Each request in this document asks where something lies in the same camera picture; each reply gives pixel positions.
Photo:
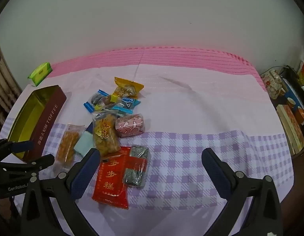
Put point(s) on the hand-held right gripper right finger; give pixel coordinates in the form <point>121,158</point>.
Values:
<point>215,174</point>

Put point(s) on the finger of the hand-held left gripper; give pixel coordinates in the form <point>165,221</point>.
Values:
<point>43,162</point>
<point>21,146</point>

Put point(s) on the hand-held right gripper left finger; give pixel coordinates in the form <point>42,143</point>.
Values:
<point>85,174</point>

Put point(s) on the light blue packet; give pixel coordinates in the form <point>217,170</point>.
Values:
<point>83,145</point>

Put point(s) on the orange snack clear packet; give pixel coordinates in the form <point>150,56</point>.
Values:
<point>67,143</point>

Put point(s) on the maroon gold tin box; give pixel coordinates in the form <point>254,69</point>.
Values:
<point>46,125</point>

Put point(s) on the fried dough twist packet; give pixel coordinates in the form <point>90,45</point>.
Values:
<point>105,135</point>

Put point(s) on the silver and red snack packet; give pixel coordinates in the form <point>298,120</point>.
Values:
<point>137,174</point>

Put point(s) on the pink patterned roll snack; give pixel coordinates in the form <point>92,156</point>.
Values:
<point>129,126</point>

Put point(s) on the blue candy packet dark ball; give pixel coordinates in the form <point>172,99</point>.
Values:
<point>95,100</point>

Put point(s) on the yellow-green candy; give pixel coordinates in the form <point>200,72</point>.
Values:
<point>110,100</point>

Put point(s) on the blue candy packet blue label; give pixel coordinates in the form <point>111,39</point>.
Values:
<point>126,102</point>

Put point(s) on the yellow snack packet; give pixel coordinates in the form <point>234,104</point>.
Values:
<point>128,86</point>

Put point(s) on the white radiator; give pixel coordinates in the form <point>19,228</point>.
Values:
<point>4,83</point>

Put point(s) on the green tissue pack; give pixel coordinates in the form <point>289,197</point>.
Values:
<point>40,73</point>

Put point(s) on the stack of books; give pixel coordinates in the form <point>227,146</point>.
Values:
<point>292,130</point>

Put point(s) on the blue box with cups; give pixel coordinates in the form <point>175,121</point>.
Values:
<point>293,100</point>

